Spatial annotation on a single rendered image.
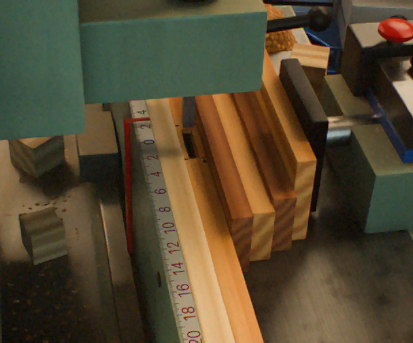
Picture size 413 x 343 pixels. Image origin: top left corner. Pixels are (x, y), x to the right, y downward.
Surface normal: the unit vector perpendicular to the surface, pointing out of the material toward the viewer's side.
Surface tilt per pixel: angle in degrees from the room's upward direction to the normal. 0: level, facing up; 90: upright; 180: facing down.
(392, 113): 90
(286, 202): 90
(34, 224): 0
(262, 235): 90
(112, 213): 0
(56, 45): 90
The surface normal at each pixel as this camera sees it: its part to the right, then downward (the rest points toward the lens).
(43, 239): 0.47, 0.57
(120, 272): 0.04, -0.77
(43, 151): 0.76, 0.43
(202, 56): 0.18, 0.62
